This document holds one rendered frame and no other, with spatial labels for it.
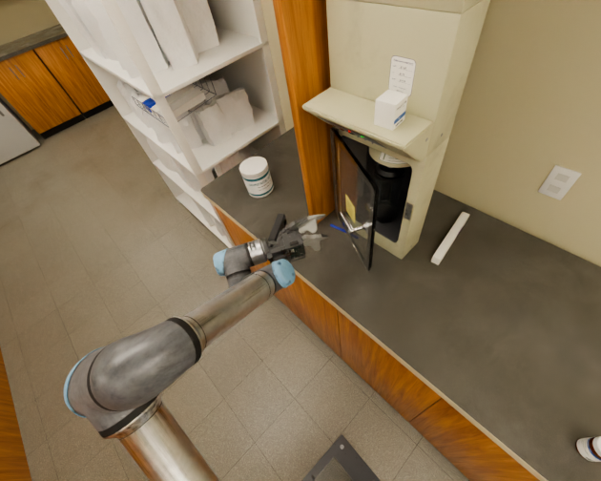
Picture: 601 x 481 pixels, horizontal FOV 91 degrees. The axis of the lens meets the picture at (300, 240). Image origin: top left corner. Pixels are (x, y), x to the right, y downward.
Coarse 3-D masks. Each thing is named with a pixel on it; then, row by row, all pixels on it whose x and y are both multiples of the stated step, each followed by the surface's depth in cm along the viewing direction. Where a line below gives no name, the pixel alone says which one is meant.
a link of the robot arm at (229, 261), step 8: (232, 248) 88; (240, 248) 87; (216, 256) 87; (224, 256) 86; (232, 256) 86; (240, 256) 86; (248, 256) 86; (216, 264) 86; (224, 264) 86; (232, 264) 86; (240, 264) 86; (248, 264) 88; (224, 272) 87; (232, 272) 85
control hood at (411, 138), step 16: (320, 96) 80; (336, 96) 79; (352, 96) 78; (320, 112) 75; (336, 112) 74; (352, 112) 73; (368, 112) 72; (352, 128) 70; (368, 128) 68; (384, 128) 67; (400, 128) 66; (416, 128) 66; (432, 128) 67; (384, 144) 69; (400, 144) 63; (416, 144) 66; (416, 160) 73
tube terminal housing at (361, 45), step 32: (352, 0) 63; (352, 32) 67; (384, 32) 62; (416, 32) 58; (448, 32) 54; (480, 32) 59; (352, 64) 73; (384, 64) 66; (416, 64) 61; (448, 64) 57; (416, 96) 66; (448, 96) 64; (448, 128) 74; (416, 192) 84; (416, 224) 100
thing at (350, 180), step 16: (336, 144) 92; (336, 160) 98; (352, 160) 82; (336, 176) 104; (352, 176) 86; (352, 192) 91; (368, 192) 77; (368, 208) 82; (352, 224) 104; (368, 224) 86; (352, 240) 111; (368, 240) 91; (368, 256) 96
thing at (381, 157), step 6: (372, 150) 91; (372, 156) 91; (378, 156) 89; (384, 156) 87; (390, 156) 86; (378, 162) 89; (384, 162) 88; (390, 162) 87; (396, 162) 86; (402, 162) 86
